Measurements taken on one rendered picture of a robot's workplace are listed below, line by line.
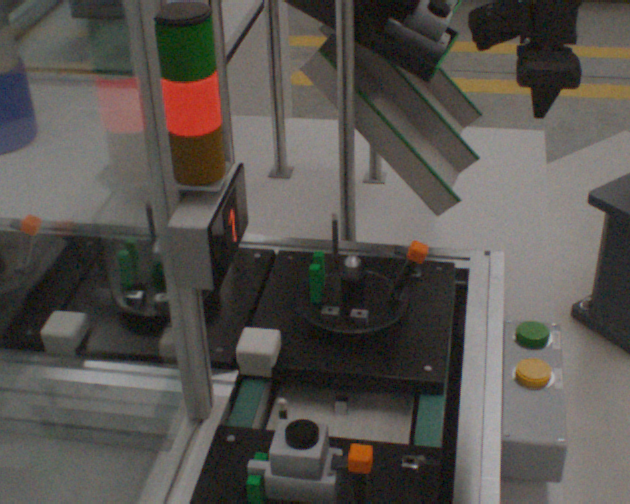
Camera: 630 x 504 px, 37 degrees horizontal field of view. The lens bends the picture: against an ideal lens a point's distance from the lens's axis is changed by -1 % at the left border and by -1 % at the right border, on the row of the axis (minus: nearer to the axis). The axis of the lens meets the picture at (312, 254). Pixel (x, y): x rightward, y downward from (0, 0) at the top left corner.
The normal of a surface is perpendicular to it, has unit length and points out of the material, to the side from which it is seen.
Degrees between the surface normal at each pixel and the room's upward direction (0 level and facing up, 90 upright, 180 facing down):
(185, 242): 90
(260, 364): 90
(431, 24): 92
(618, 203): 0
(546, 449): 90
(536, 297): 0
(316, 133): 0
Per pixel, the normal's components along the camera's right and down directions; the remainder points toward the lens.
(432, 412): -0.04, -0.83
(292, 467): -0.18, 0.55
